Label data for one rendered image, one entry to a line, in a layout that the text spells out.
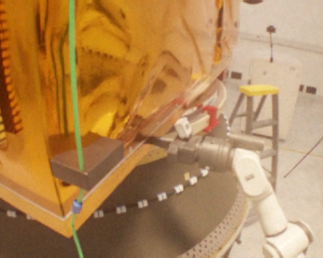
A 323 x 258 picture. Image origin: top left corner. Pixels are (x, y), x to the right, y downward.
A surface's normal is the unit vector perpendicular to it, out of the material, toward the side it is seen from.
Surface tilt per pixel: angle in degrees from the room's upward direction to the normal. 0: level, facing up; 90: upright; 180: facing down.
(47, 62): 89
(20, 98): 90
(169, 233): 62
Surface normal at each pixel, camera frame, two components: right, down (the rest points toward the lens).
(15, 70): -0.20, 0.40
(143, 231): 0.43, -0.06
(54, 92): 0.65, 0.36
